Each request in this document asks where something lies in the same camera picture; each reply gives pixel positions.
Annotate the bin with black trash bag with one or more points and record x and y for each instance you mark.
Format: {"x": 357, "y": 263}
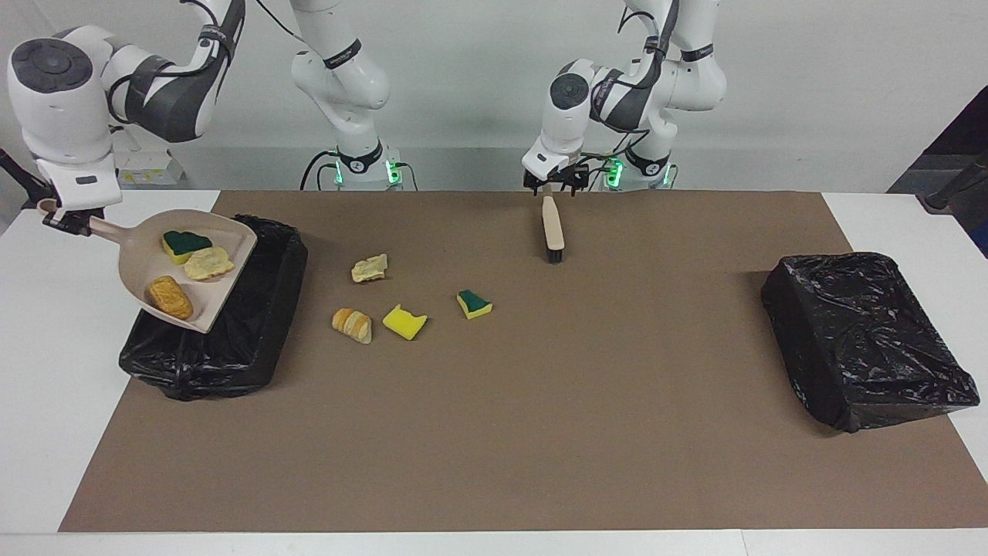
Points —
{"x": 857, "y": 340}
{"x": 255, "y": 340}

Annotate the black stand pole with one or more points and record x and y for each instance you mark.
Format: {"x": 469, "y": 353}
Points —
{"x": 19, "y": 179}
{"x": 957, "y": 185}

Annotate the small green sponge wedge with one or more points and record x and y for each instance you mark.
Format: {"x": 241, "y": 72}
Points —
{"x": 474, "y": 303}

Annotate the beige plastic dustpan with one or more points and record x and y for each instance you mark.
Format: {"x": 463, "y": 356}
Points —
{"x": 220, "y": 297}

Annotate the dark background panel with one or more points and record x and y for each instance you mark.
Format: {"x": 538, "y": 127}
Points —
{"x": 965, "y": 131}

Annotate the pale beige foam chunk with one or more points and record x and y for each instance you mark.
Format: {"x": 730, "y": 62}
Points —
{"x": 370, "y": 268}

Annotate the green and yellow sponge piece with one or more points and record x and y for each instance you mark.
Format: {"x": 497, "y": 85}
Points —
{"x": 185, "y": 245}

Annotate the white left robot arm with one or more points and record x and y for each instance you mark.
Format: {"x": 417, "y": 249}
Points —
{"x": 571, "y": 100}

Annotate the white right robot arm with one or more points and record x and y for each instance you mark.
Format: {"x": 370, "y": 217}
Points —
{"x": 54, "y": 77}

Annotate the white power strip box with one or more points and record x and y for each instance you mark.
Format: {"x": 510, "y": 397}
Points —
{"x": 150, "y": 168}

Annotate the brown paper table mat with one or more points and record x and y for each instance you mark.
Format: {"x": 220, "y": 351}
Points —
{"x": 540, "y": 425}

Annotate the brown fried croquette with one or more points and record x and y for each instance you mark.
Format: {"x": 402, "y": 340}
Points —
{"x": 170, "y": 297}

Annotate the orange striped bread piece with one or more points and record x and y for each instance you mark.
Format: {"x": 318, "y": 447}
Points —
{"x": 352, "y": 324}
{"x": 210, "y": 264}

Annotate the beige brush with black bristles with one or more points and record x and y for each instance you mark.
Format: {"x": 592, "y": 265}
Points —
{"x": 553, "y": 228}

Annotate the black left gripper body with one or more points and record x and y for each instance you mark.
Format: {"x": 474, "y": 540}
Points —
{"x": 575, "y": 176}

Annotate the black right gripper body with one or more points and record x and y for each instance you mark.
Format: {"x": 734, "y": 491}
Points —
{"x": 71, "y": 222}

